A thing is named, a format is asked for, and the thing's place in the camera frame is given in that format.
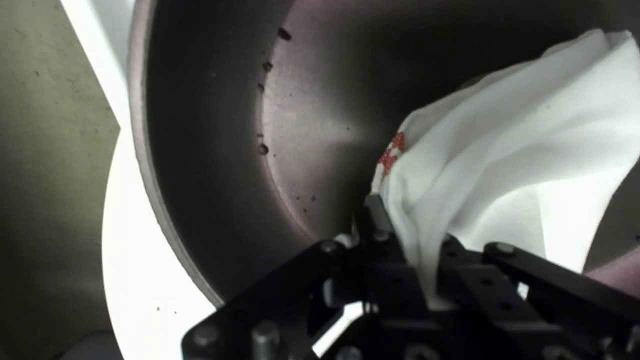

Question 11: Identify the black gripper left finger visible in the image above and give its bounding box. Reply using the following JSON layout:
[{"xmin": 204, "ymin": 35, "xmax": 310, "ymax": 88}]
[{"xmin": 181, "ymin": 191, "xmax": 430, "ymax": 360}]

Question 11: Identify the white rectangular tray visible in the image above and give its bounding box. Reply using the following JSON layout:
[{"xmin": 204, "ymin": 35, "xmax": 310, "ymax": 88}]
[{"xmin": 58, "ymin": 0, "xmax": 147, "ymax": 132}]

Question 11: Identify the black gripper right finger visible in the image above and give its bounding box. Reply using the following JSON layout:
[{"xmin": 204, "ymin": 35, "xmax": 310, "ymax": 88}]
[{"xmin": 435, "ymin": 231, "xmax": 640, "ymax": 360}]

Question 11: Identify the dark nonstick frying pan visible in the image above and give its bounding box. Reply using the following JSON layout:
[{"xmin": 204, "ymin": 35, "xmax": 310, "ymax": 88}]
[{"xmin": 126, "ymin": 0, "xmax": 640, "ymax": 309}]

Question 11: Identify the white tea towel red print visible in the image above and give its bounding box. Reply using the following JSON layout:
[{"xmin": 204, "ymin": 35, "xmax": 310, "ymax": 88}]
[{"xmin": 368, "ymin": 25, "xmax": 640, "ymax": 311}]

